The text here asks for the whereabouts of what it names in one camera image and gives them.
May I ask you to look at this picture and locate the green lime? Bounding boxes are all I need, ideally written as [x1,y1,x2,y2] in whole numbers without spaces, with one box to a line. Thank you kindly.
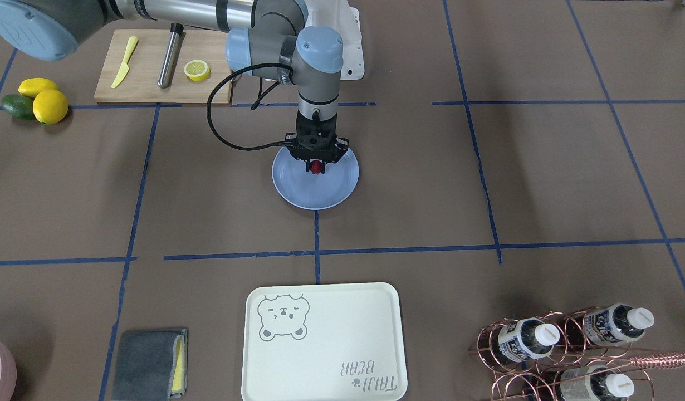
[1,94,35,121]

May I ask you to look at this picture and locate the yellow sponge cloth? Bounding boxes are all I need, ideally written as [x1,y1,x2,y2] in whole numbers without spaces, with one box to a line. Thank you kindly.
[170,335,187,398]

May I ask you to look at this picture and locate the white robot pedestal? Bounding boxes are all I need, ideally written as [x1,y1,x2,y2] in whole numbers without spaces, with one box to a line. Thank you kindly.
[305,1,365,81]

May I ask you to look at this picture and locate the round yellow lemon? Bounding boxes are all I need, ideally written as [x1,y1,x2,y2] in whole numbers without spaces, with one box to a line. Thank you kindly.
[33,89,70,125]

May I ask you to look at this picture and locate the copper wire bottle rack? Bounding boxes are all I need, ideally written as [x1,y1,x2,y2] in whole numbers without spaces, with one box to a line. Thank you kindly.
[468,318,685,400]

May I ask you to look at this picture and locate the yellow plastic knife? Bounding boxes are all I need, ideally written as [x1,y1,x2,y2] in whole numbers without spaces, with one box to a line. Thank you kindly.
[110,36,139,89]

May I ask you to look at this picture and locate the dark drink bottle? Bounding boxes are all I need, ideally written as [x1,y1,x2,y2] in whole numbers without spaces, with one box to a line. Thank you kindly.
[490,317,561,367]
[581,303,655,347]
[555,365,635,400]

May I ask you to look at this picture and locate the oval yellow lemon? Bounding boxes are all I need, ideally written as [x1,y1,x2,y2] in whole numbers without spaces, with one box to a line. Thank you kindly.
[18,77,60,99]

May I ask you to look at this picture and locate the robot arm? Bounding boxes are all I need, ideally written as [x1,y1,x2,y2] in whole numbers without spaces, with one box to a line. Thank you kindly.
[0,1,349,174]

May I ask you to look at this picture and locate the grey folded cloth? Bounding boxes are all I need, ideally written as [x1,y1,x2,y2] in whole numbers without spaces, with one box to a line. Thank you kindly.
[111,327,189,400]

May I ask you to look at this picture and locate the bamboo cutting board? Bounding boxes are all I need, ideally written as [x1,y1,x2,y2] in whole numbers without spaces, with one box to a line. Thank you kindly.
[94,28,231,104]

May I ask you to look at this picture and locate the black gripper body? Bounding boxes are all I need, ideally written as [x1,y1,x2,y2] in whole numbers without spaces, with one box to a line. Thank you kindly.
[284,114,349,163]

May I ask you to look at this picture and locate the blue plate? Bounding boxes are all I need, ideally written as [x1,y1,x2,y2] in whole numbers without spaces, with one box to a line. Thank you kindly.
[272,148,360,211]

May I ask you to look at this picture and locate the red strawberry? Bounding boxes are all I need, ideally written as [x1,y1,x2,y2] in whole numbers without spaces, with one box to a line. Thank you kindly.
[309,160,325,174]

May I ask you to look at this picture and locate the steel muddler black tip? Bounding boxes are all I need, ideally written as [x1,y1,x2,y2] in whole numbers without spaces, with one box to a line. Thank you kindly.
[157,23,184,89]

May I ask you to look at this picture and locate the cream bear tray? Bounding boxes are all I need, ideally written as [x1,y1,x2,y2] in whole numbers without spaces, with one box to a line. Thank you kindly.
[241,282,408,400]

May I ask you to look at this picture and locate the lemon half slice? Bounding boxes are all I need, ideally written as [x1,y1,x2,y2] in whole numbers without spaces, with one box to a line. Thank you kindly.
[184,59,211,82]

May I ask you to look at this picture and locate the dark drink bottle front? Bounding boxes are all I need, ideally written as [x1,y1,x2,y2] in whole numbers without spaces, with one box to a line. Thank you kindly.
[555,365,635,400]

